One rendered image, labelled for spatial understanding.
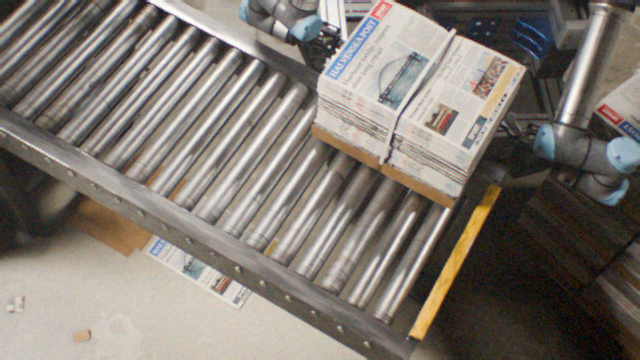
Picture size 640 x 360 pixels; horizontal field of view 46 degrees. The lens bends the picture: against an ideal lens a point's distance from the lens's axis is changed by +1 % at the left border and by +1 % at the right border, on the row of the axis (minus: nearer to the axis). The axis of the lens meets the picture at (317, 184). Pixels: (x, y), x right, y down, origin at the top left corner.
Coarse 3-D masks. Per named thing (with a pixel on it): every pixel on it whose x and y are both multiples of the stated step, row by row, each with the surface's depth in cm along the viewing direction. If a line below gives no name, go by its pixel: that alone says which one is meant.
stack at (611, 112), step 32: (608, 96) 189; (608, 128) 185; (544, 192) 221; (576, 192) 209; (544, 224) 231; (608, 224) 206; (512, 256) 255; (576, 256) 228; (544, 288) 250; (608, 288) 224; (576, 320) 246; (608, 352) 242
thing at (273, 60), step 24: (144, 0) 196; (168, 0) 197; (192, 24) 193; (216, 24) 194; (240, 48) 191; (264, 48) 191; (240, 72) 199; (288, 72) 188; (312, 72) 189; (312, 96) 190; (480, 168) 179; (504, 168) 179; (480, 192) 184
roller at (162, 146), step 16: (224, 64) 188; (240, 64) 191; (208, 80) 185; (224, 80) 187; (192, 96) 183; (208, 96) 184; (176, 112) 181; (192, 112) 181; (176, 128) 178; (160, 144) 175; (176, 144) 178; (144, 160) 173; (160, 160) 175; (128, 176) 171; (144, 176) 172
